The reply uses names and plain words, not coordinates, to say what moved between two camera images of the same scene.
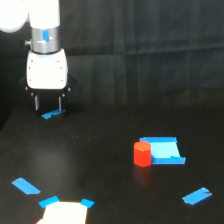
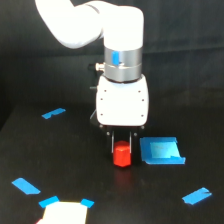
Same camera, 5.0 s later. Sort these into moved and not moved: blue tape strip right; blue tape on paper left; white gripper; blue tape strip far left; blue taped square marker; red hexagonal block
Moved: red hexagonal block; white gripper
Not moved: blue tape strip right; blue tape on paper left; blue taped square marker; blue tape strip far left
